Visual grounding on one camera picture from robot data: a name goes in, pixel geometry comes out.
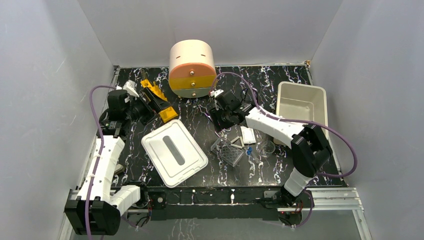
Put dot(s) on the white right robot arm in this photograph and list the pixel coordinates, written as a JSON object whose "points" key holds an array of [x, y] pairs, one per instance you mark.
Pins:
{"points": [[308, 143]]}

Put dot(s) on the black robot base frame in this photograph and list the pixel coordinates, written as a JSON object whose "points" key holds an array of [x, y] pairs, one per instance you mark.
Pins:
{"points": [[244, 202]]}

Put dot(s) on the clear plastic tube rack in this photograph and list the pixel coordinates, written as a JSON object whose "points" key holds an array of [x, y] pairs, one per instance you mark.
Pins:
{"points": [[227, 151]]}

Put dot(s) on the clear glass dish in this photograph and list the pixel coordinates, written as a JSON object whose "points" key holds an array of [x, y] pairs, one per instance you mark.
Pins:
{"points": [[265, 148]]}

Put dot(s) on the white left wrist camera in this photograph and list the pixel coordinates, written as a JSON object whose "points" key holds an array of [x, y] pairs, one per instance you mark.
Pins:
{"points": [[130, 87]]}

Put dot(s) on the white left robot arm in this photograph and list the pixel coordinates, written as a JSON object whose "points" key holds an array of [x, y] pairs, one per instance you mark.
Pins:
{"points": [[95, 210]]}

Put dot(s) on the white plastic bin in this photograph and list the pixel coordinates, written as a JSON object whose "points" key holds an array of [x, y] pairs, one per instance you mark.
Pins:
{"points": [[302, 102]]}

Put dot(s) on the blue capped vial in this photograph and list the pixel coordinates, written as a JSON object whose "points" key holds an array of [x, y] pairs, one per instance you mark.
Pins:
{"points": [[249, 151]]}

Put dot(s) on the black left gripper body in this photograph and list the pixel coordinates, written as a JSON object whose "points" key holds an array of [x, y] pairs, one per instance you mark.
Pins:
{"points": [[144, 103]]}

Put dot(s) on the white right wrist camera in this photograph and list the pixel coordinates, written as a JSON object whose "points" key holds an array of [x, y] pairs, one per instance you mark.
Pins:
{"points": [[215, 93]]}

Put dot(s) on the yellow test tube rack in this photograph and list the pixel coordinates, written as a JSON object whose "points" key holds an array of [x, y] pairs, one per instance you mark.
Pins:
{"points": [[167, 114]]}

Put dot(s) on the white paper packet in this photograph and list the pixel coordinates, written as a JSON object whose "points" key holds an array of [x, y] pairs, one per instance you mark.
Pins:
{"points": [[248, 135]]}

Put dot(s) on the white clay pipe triangle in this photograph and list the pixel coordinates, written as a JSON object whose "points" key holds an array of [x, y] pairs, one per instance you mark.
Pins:
{"points": [[237, 142]]}

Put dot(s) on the round white drawer cabinet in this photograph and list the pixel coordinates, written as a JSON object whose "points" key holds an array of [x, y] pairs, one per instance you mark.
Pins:
{"points": [[191, 68]]}

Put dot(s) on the white bin lid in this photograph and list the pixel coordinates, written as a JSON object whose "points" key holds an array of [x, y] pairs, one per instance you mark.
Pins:
{"points": [[174, 153]]}

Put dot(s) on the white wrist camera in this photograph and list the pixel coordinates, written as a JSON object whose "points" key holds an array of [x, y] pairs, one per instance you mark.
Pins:
{"points": [[130, 87], [215, 93]]}

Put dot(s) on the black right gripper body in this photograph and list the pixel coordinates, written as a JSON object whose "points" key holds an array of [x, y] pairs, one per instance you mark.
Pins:
{"points": [[224, 117]]}

